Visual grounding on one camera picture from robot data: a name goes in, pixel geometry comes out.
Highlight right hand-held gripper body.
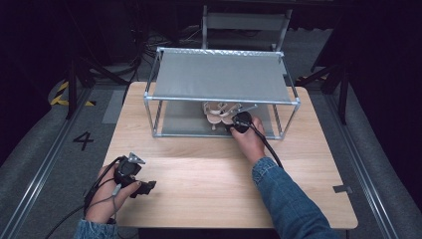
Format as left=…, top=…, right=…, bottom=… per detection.
left=229, top=104, right=259, bottom=134

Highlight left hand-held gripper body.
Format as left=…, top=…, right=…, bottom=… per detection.
left=113, top=151, right=147, bottom=187

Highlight metal shoe rack grey shelves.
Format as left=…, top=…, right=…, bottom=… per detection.
left=142, top=46, right=302, bottom=140

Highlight person's right hand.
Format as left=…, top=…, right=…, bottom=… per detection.
left=230, top=116, right=267, bottom=166

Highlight person's left hand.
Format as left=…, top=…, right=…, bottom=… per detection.
left=85, top=163, right=142, bottom=224

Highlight grey metal chair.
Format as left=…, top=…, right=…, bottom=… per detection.
left=201, top=4, right=294, bottom=53

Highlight black tripod stand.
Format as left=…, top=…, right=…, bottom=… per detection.
left=299, top=59, right=350, bottom=126
left=64, top=54, right=129, bottom=120

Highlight yellow black floor tape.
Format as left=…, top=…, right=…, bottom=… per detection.
left=49, top=81, right=98, bottom=108

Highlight grey tape piece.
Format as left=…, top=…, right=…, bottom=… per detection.
left=331, top=184, right=353, bottom=194

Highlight grey thin cable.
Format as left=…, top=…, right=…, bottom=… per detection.
left=89, top=183, right=122, bottom=217

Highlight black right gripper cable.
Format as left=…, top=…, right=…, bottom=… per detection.
left=248, top=121, right=285, bottom=169

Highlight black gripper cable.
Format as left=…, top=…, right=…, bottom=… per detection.
left=248, top=121, right=285, bottom=169
left=44, top=155, right=129, bottom=239

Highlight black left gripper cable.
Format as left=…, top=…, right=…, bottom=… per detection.
left=44, top=155, right=129, bottom=239

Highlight metal floor rail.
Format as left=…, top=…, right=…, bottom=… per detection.
left=0, top=85, right=95, bottom=239
left=321, top=92, right=422, bottom=239

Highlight bundle of floor cables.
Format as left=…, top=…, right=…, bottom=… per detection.
left=141, top=25, right=204, bottom=52

